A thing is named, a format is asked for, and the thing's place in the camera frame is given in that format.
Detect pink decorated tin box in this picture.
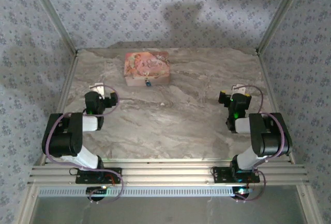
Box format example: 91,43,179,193
123,51,171,87

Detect right black controller board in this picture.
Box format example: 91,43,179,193
231,186,253,198

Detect black controller board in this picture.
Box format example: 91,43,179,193
85,186,108,197
231,186,253,198

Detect left black controller board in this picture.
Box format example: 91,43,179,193
85,186,108,197

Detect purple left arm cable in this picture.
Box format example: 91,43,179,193
42,84,121,170

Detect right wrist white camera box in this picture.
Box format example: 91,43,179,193
232,84,246,95

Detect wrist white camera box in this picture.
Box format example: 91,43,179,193
89,82,106,98
232,84,246,95

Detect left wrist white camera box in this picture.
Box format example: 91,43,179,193
89,82,106,98

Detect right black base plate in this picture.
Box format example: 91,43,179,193
212,166,261,184

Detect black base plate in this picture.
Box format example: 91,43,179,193
75,167,123,185
212,166,261,184

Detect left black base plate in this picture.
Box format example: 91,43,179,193
75,167,123,185

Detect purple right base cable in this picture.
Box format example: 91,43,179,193
234,169,267,203

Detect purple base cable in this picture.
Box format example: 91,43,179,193
87,171,125,205
234,169,267,203

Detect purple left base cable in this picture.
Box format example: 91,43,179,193
87,171,125,205

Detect right aluminium frame post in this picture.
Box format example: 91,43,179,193
255,0,309,55

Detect aluminium frame post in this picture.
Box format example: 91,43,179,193
25,0,79,55
255,0,309,55

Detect aluminium mounting rail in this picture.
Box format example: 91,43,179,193
27,158,310,186

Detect left aluminium frame post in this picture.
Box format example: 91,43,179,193
25,0,79,55

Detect grey slotted cable duct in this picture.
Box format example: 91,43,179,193
38,186,259,198

